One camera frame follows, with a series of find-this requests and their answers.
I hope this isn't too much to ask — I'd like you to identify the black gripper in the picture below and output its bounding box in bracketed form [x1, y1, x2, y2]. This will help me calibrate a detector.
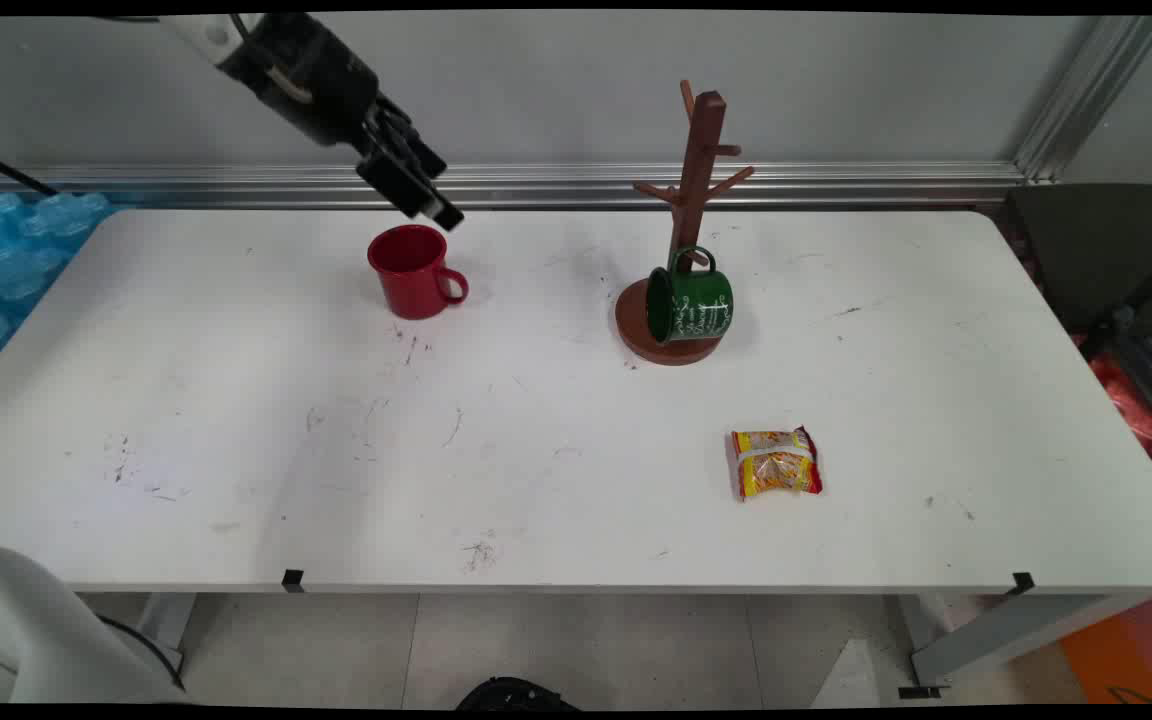
[219, 12, 466, 234]

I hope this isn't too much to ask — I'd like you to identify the green enamel mug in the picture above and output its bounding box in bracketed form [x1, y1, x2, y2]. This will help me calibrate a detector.
[645, 246, 735, 346]

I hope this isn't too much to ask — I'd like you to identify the red enamel mug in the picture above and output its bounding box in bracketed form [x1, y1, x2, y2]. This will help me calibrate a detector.
[367, 224, 469, 321]

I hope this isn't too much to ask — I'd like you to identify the brown wooden mug tree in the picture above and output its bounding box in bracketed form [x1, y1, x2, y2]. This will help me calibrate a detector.
[614, 80, 756, 367]

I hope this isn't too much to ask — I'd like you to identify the blue bubble wrap sheet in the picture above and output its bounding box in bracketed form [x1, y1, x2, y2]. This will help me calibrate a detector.
[0, 192, 123, 391]

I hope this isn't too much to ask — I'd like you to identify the yellow red snack packet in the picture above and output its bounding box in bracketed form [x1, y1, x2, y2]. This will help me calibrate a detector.
[731, 426, 824, 501]

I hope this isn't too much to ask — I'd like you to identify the white table leg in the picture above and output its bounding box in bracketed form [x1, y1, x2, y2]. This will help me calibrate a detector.
[899, 593, 1152, 691]
[139, 593, 199, 673]

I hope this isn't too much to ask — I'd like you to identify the black round floor object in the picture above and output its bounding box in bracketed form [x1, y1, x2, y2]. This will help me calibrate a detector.
[455, 677, 583, 711]

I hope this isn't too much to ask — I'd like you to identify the red plastic bag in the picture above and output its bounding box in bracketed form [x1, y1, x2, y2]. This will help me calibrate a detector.
[1086, 354, 1152, 471]

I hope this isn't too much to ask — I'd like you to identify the orange floor mat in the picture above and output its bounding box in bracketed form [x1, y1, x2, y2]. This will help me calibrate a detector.
[1060, 598, 1152, 707]

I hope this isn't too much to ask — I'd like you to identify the horizontal aluminium frame rail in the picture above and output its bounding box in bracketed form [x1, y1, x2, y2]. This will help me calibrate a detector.
[0, 160, 1027, 211]

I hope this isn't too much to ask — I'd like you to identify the thin black cable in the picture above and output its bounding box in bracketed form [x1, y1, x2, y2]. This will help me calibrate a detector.
[0, 145, 59, 197]

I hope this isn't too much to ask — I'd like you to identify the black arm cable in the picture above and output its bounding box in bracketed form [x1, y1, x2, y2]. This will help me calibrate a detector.
[94, 614, 187, 693]

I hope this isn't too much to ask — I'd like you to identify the slanted aluminium frame post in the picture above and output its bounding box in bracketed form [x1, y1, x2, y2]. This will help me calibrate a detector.
[1013, 15, 1152, 184]

